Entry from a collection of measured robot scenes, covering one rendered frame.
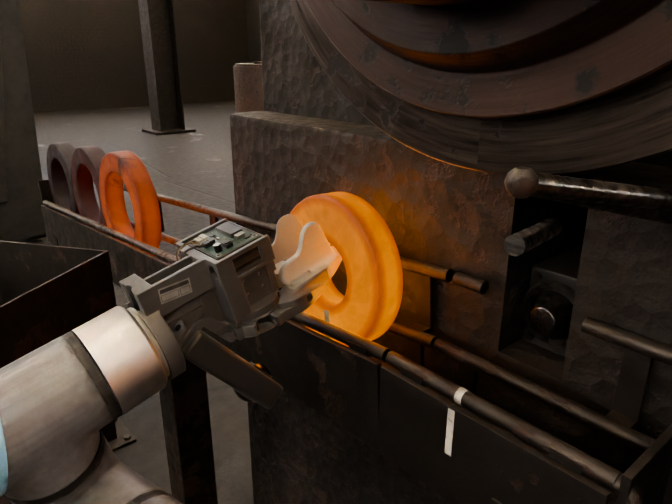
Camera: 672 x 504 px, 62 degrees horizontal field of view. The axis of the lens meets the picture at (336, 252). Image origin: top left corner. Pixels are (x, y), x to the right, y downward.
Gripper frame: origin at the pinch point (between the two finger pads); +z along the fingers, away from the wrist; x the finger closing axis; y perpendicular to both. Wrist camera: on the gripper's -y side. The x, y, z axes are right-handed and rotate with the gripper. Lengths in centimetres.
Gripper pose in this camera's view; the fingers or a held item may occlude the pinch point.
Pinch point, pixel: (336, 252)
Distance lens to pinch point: 56.0
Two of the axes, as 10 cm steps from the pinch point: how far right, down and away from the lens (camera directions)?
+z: 7.3, -4.5, 5.1
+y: -2.0, -8.6, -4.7
